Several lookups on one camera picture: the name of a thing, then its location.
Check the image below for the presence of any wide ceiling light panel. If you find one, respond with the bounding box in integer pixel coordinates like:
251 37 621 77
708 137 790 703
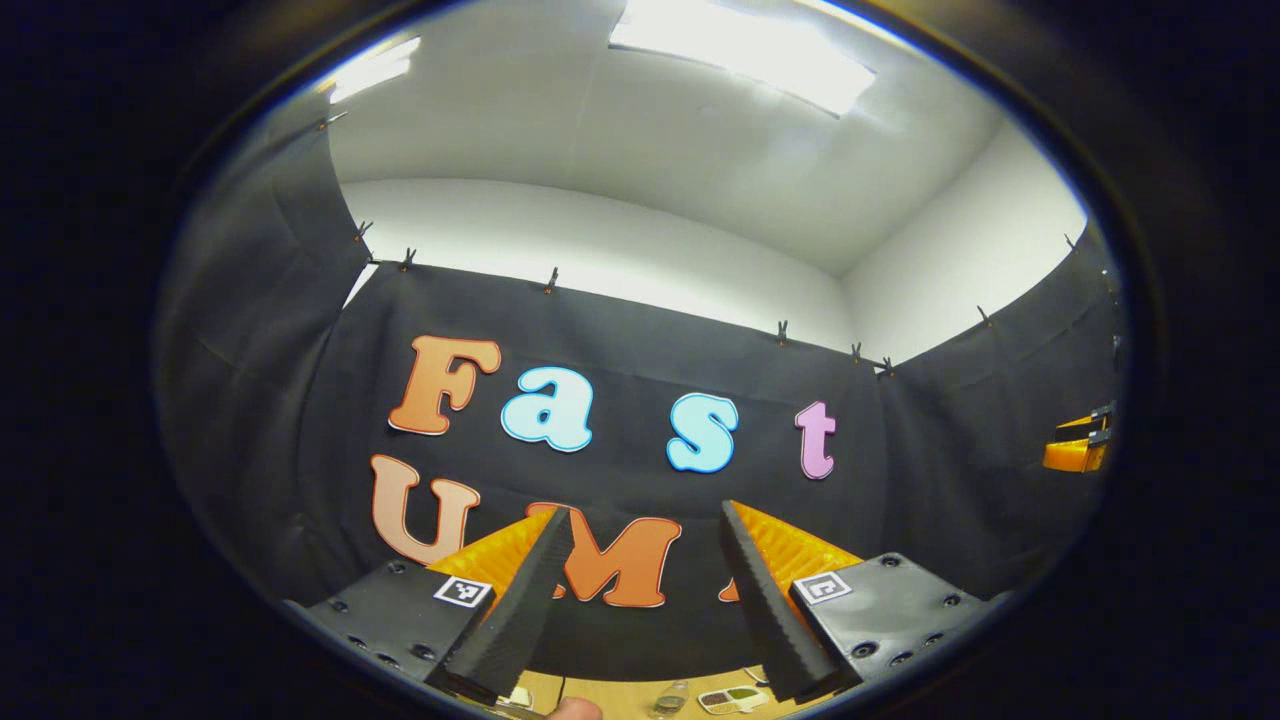
608 0 878 118

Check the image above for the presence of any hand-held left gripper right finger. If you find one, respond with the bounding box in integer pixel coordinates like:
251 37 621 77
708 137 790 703
721 499 1011 704

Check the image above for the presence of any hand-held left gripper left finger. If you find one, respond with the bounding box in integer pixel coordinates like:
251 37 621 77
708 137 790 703
285 507 574 703

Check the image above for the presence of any row of cloth clips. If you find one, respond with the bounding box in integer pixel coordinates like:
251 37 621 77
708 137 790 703
325 110 1081 379

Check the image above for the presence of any narrow ceiling light panel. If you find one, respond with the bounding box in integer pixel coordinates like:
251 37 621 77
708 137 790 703
328 37 423 104

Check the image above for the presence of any white divided tray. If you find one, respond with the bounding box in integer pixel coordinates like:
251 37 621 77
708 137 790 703
697 685 771 715

